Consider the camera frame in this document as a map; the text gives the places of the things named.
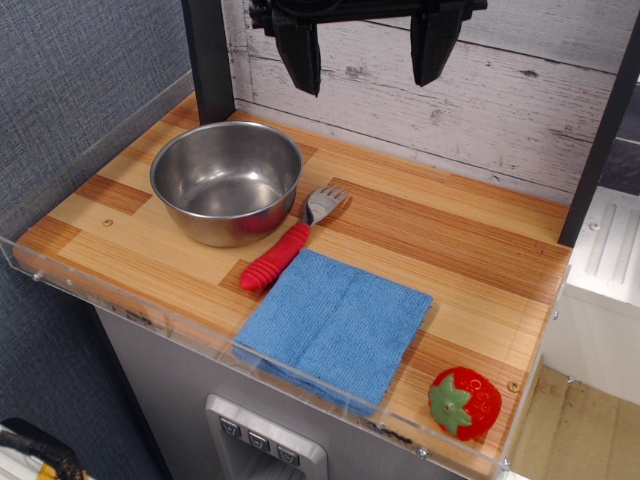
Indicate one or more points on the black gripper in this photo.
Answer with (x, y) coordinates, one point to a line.
(433, 35)

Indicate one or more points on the red toy tomato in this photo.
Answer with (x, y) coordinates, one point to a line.
(464, 403)

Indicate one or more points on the blue folded cloth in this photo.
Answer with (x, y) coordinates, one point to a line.
(335, 330)

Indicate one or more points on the stainless steel bowl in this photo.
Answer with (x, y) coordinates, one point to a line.
(228, 184)

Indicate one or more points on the white ridged plastic object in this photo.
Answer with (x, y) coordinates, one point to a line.
(605, 258)

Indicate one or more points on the grey cabinet with dispenser panel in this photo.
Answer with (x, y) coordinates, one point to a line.
(213, 422)

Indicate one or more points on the black left frame post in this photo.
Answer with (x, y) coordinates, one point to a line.
(209, 59)

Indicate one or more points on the black frame post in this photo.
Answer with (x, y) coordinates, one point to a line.
(209, 59)
(611, 120)

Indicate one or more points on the red handled metal spork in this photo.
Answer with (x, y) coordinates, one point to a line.
(265, 270)

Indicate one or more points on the black right frame post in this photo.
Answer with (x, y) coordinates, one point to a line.
(611, 120)

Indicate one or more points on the clear acrylic guard rail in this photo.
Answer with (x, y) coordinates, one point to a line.
(458, 189)

